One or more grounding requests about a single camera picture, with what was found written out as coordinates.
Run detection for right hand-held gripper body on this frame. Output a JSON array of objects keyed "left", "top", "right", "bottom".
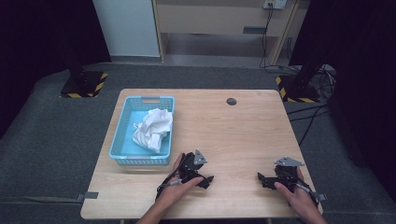
[{"left": 273, "top": 156, "right": 305, "bottom": 191}]

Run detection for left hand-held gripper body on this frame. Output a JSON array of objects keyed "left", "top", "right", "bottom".
[{"left": 178, "top": 148, "right": 208, "bottom": 184}]

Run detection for white cloth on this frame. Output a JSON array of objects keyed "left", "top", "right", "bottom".
[{"left": 132, "top": 107, "right": 175, "bottom": 154}]

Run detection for blue plastic basket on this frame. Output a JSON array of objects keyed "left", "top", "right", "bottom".
[{"left": 108, "top": 95, "right": 177, "bottom": 166}]

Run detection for person's right hand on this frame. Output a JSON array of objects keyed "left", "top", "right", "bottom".
[{"left": 274, "top": 167, "right": 322, "bottom": 217}]

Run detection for person's left hand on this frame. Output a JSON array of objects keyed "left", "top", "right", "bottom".
[{"left": 156, "top": 152, "right": 205, "bottom": 210}]

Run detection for black stand with striped base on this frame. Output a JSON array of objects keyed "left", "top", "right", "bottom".
[
  {"left": 275, "top": 59, "right": 328, "bottom": 104},
  {"left": 59, "top": 52, "right": 109, "bottom": 99}
]

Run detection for dark curtain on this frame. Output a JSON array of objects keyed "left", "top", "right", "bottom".
[
  {"left": 0, "top": 0, "right": 112, "bottom": 139},
  {"left": 289, "top": 0, "right": 396, "bottom": 203}
]

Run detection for grey cabinet label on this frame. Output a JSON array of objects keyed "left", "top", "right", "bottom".
[{"left": 242, "top": 26, "right": 268, "bottom": 35}]

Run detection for light wooden cabinet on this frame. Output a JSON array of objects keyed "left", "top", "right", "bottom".
[{"left": 151, "top": 0, "right": 304, "bottom": 66}]

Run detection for white panel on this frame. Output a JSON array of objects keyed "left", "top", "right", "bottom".
[{"left": 92, "top": 0, "right": 162, "bottom": 58}]

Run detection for white power socket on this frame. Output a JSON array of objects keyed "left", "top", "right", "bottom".
[{"left": 262, "top": 0, "right": 289, "bottom": 10}]

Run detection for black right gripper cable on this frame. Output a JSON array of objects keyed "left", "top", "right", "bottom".
[{"left": 290, "top": 174, "right": 322, "bottom": 207}]

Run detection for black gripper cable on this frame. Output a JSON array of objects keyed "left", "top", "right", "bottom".
[
  {"left": 290, "top": 174, "right": 322, "bottom": 207},
  {"left": 154, "top": 161, "right": 185, "bottom": 202}
]

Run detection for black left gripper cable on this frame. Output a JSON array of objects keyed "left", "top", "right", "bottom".
[{"left": 154, "top": 161, "right": 185, "bottom": 202}]

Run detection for black floor cables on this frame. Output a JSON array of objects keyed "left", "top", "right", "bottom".
[{"left": 285, "top": 64, "right": 338, "bottom": 147}]

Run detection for black socket cable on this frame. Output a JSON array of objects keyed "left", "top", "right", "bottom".
[{"left": 259, "top": 3, "right": 300, "bottom": 75}]

